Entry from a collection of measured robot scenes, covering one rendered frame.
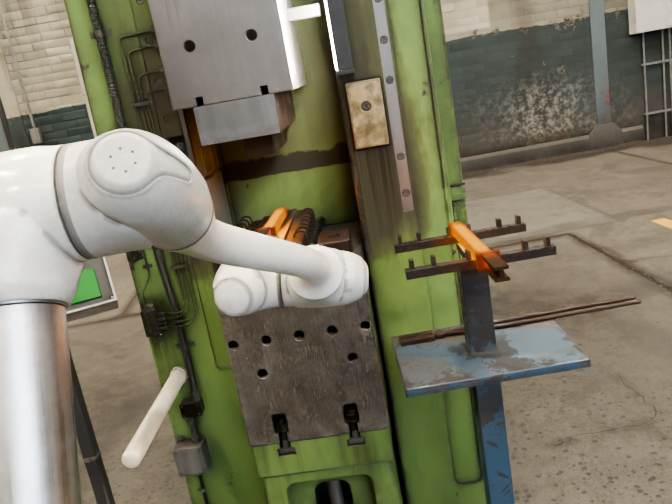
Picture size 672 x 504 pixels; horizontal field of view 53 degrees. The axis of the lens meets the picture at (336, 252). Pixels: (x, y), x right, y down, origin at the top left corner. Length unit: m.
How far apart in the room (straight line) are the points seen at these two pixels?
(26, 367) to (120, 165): 0.23
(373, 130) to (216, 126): 0.40
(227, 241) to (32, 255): 0.32
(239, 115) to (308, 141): 0.51
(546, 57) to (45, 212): 7.56
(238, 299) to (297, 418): 0.68
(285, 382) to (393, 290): 0.40
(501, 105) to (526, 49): 0.65
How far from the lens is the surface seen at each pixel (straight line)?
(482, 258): 1.36
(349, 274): 1.24
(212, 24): 1.69
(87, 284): 1.70
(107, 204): 0.71
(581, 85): 8.27
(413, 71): 1.81
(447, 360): 1.58
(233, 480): 2.21
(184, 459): 2.13
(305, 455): 1.90
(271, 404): 1.83
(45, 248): 0.76
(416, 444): 2.11
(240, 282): 1.22
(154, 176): 0.70
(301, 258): 1.10
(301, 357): 1.76
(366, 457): 1.89
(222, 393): 2.06
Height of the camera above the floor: 1.40
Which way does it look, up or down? 15 degrees down
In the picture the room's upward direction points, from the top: 10 degrees counter-clockwise
